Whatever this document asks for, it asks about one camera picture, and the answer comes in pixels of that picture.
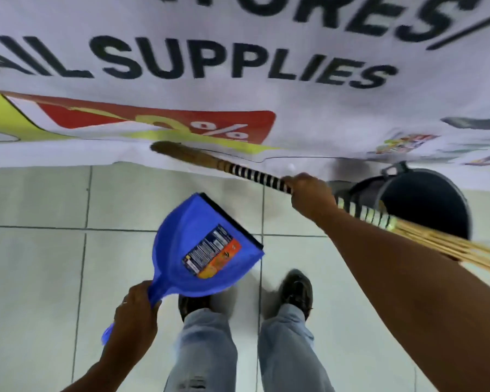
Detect person's light blue jeans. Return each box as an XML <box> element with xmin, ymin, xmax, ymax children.
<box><xmin>163</xmin><ymin>303</ymin><xmax>336</xmax><ymax>392</ymax></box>

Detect striped handle straw broom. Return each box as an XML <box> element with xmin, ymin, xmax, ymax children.
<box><xmin>150</xmin><ymin>140</ymin><xmax>490</xmax><ymax>277</ymax></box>

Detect person's right hand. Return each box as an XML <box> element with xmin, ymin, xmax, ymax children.
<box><xmin>282</xmin><ymin>172</ymin><xmax>338</xmax><ymax>222</ymax></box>

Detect blue plastic dustpan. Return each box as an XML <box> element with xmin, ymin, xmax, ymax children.
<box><xmin>101</xmin><ymin>193</ymin><xmax>265</xmax><ymax>346</ymax></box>

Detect person's left dark shoe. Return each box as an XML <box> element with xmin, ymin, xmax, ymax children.
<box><xmin>178</xmin><ymin>294</ymin><xmax>211</xmax><ymax>322</ymax></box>

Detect person's right forearm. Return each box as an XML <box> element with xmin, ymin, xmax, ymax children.
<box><xmin>314</xmin><ymin>206</ymin><xmax>490</xmax><ymax>392</ymax></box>

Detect person's right dark shoe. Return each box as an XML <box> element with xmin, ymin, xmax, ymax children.
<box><xmin>278</xmin><ymin>269</ymin><xmax>314</xmax><ymax>321</ymax></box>

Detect white printed banner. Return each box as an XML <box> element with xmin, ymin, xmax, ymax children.
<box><xmin>0</xmin><ymin>0</ymin><xmax>490</xmax><ymax>192</ymax></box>

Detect person's dark shoe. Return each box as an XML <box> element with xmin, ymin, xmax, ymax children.
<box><xmin>278</xmin><ymin>269</ymin><xmax>314</xmax><ymax>321</ymax></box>
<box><xmin>178</xmin><ymin>294</ymin><xmax>211</xmax><ymax>322</ymax></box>

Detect person's left forearm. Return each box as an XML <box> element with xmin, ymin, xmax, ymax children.
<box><xmin>61</xmin><ymin>355</ymin><xmax>127</xmax><ymax>392</ymax></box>

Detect person's left hand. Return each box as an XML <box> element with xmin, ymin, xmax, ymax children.
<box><xmin>101</xmin><ymin>281</ymin><xmax>163</xmax><ymax>367</ymax></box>

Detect black plastic bucket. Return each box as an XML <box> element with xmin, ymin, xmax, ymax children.
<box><xmin>329</xmin><ymin>161</ymin><xmax>473</xmax><ymax>241</ymax></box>

